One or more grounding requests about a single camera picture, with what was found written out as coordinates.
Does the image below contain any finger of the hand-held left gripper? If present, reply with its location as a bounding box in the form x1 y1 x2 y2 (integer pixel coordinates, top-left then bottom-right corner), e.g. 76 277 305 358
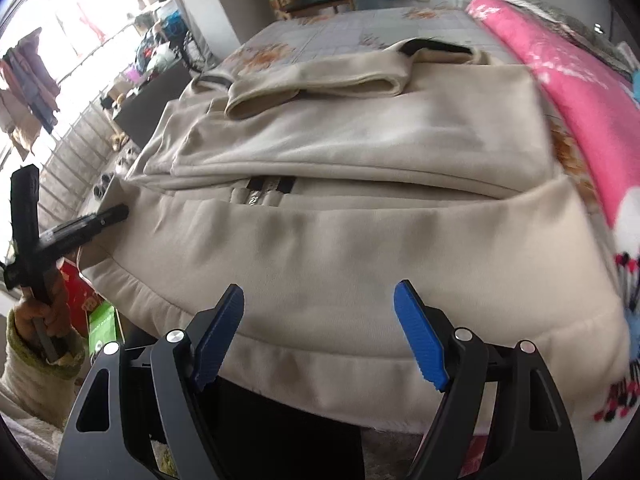
37 204 130 261
10 164 41 266

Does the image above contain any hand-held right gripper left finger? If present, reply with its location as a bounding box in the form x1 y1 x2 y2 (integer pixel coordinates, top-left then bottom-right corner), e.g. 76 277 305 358
56 284 246 480

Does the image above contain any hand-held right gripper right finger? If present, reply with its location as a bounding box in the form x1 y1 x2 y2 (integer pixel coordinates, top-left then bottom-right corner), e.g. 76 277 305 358
393 280 583 480

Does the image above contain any beige zip jacket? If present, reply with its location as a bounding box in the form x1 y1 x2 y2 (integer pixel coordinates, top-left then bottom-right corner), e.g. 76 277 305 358
77 37 633 433

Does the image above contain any person's left forearm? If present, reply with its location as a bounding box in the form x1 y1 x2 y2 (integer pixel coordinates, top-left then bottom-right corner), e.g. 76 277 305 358
0 310 90 431

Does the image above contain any person's left hand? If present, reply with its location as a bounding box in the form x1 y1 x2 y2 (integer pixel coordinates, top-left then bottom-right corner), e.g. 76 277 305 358
9 272 72 356

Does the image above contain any grey shoe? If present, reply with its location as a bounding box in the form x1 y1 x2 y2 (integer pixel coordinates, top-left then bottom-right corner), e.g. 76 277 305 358
92 172 118 198

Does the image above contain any red box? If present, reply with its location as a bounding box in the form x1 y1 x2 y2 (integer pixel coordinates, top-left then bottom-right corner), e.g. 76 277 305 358
60 260 102 341

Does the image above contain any metal balcony railing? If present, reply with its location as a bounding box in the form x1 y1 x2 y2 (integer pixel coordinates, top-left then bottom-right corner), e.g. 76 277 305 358
37 105 121 211

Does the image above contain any green box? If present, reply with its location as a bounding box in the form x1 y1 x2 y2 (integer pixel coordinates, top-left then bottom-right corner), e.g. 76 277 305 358
89 302 121 366

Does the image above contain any hanging dark coat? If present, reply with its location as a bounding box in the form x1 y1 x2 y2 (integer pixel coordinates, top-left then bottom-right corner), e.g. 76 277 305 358
0 27 62 156

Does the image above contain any dark grey board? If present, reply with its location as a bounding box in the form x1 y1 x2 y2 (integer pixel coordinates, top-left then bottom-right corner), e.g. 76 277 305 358
112 67 196 148

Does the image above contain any cluttered storage rack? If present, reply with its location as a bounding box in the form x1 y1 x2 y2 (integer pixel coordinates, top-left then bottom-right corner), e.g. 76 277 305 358
127 5 201 91

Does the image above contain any pink floral blanket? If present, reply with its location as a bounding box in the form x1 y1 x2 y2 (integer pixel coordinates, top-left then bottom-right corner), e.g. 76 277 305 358
415 0 640 480

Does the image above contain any grey patterned pillow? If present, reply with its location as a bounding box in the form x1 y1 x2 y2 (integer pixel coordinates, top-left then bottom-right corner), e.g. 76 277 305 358
515 0 640 76

